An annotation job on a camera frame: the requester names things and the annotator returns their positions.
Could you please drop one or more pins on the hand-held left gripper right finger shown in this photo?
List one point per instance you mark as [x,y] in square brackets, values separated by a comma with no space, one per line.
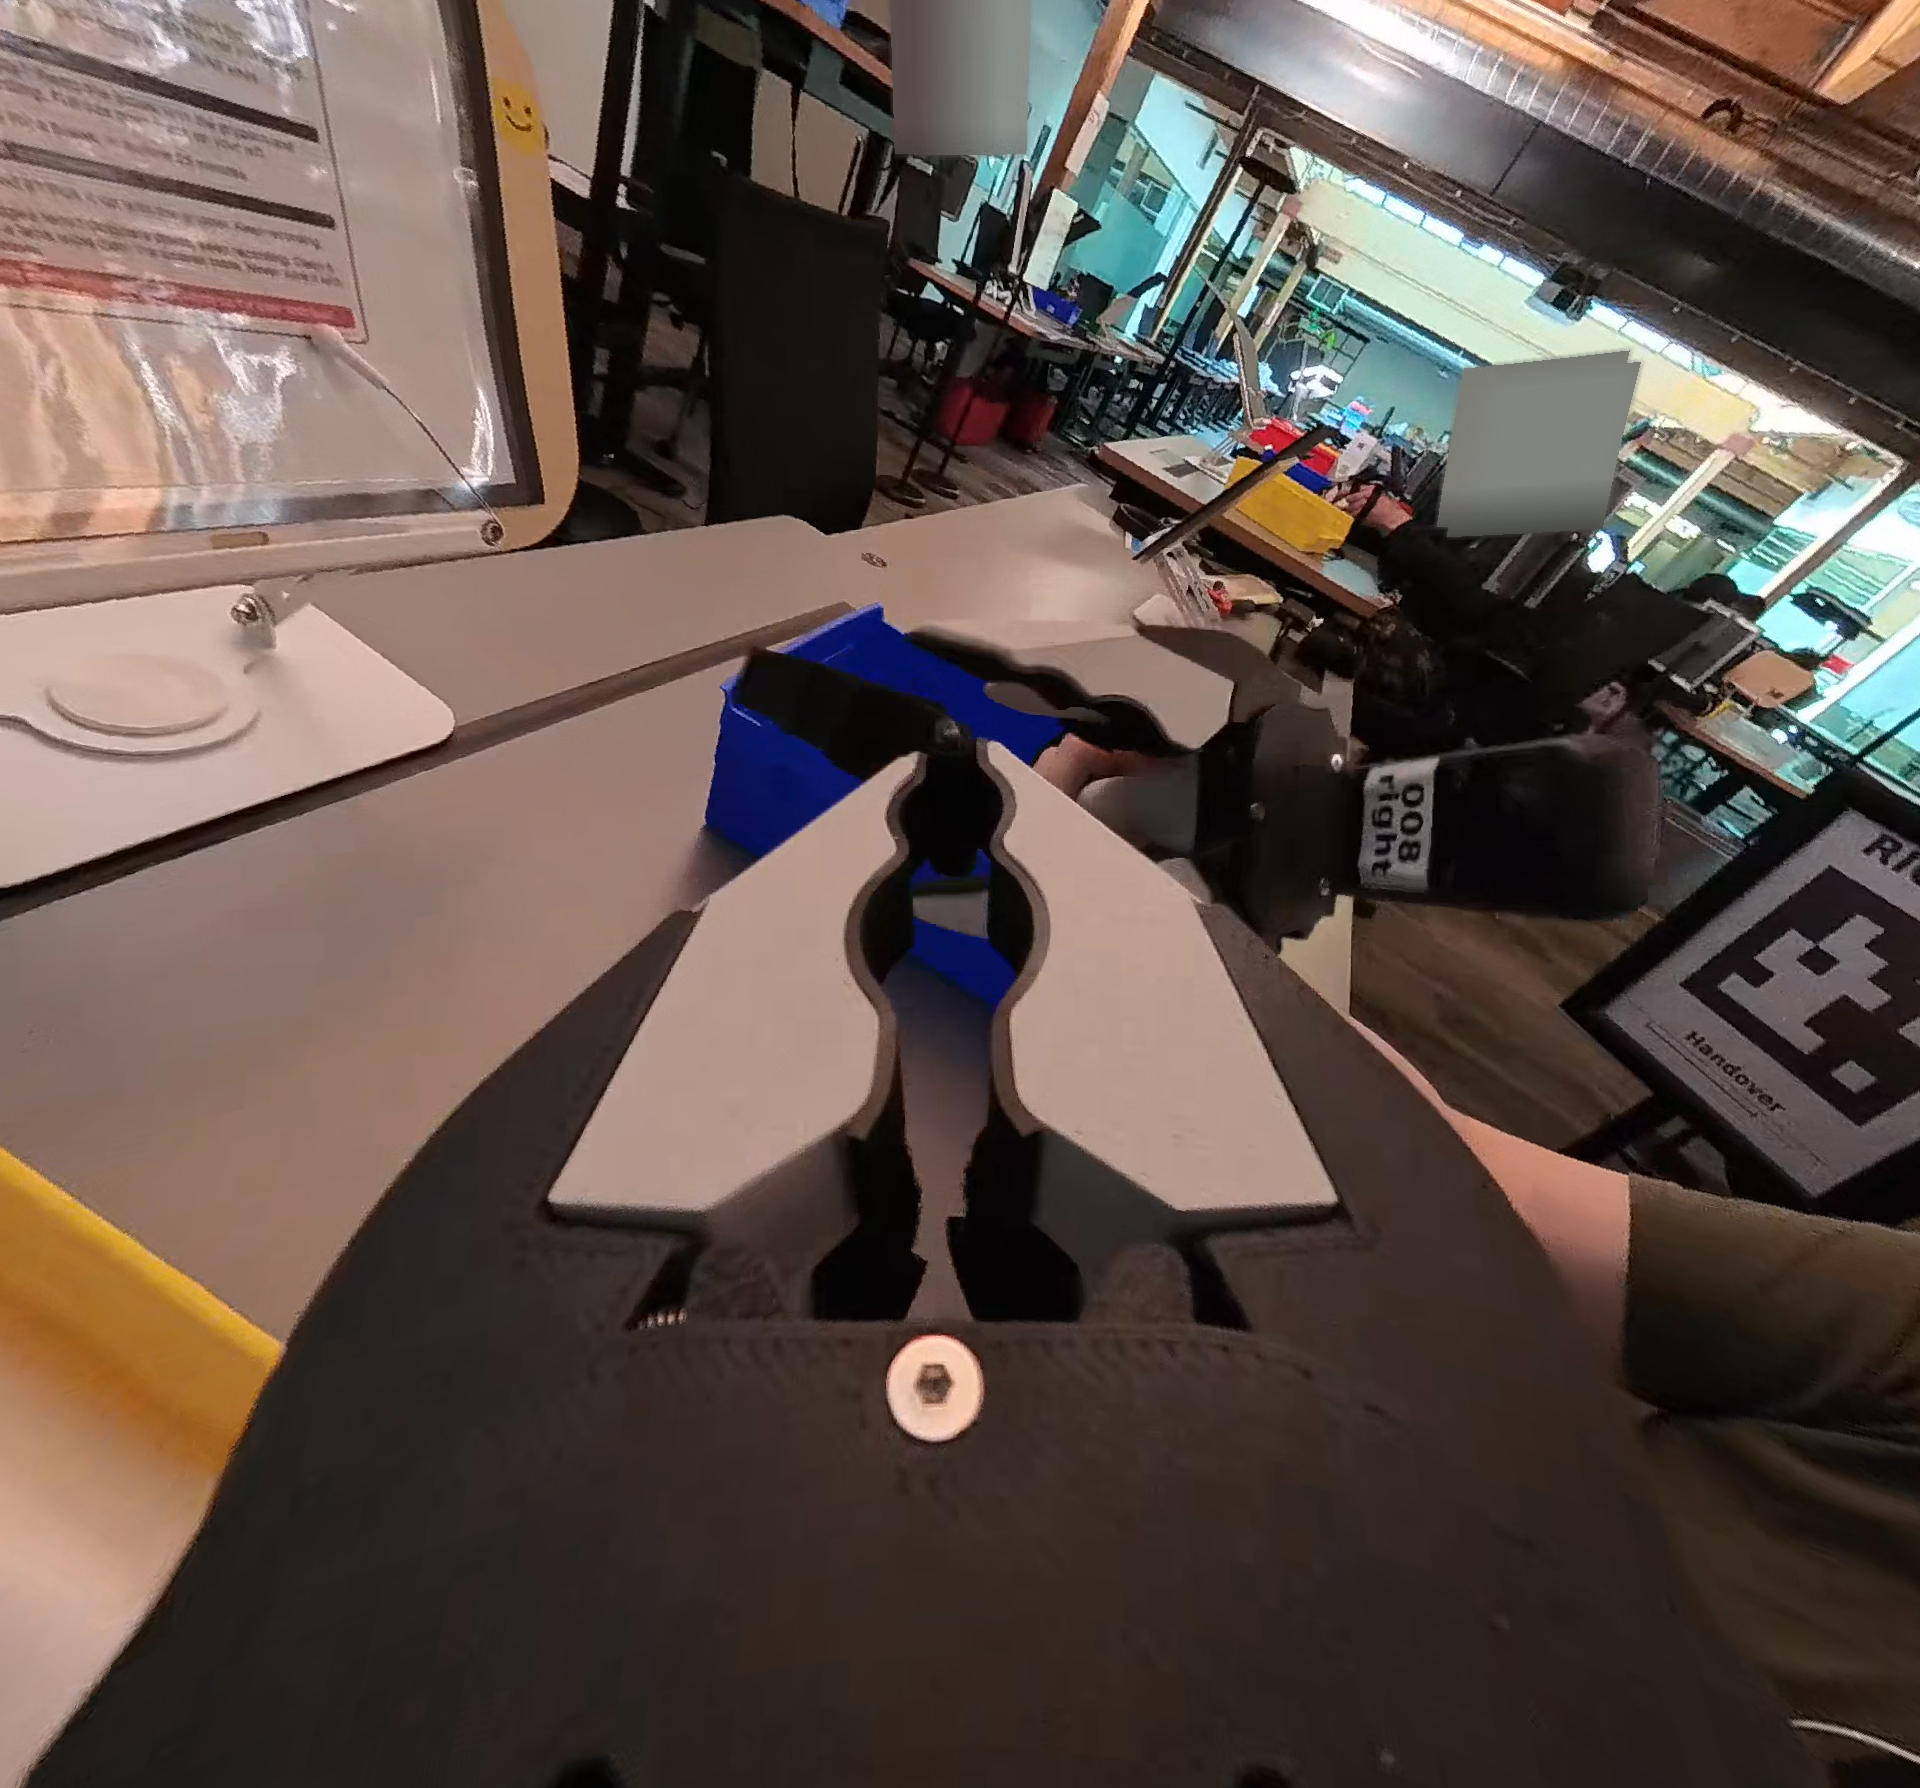
[1170,1053]

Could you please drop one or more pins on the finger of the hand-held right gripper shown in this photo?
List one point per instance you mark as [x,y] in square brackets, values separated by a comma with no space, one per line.
[1081,711]

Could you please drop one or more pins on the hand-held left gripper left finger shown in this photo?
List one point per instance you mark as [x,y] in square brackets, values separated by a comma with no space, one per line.
[720,1053]

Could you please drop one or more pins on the blue plastic bin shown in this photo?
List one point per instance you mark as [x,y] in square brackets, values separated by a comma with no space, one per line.
[765,783]

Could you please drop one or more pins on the yellow plastic bin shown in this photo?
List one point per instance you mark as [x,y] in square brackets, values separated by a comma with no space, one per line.
[105,1309]

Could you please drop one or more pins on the person's right forearm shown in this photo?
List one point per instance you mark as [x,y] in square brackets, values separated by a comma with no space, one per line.
[1545,1189]

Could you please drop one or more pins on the person's right hand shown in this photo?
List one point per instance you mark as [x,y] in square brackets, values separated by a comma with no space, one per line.
[1072,770]

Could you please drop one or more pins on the clear acrylic stand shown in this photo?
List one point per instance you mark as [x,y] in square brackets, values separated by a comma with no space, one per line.
[1231,513]

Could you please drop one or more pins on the small yellow storage bin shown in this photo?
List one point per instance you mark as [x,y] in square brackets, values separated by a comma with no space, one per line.
[1292,506]

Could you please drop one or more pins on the framed marker sign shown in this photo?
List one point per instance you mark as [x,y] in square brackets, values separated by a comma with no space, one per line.
[1800,1008]

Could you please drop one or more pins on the black fabric chair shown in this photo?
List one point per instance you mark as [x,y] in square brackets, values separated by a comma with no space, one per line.
[795,348]

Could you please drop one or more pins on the olive green shirt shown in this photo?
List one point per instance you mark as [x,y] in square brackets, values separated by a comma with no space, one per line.
[1785,1369]

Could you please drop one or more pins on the instruction sheet sign stand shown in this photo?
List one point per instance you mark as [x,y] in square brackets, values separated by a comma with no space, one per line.
[225,243]

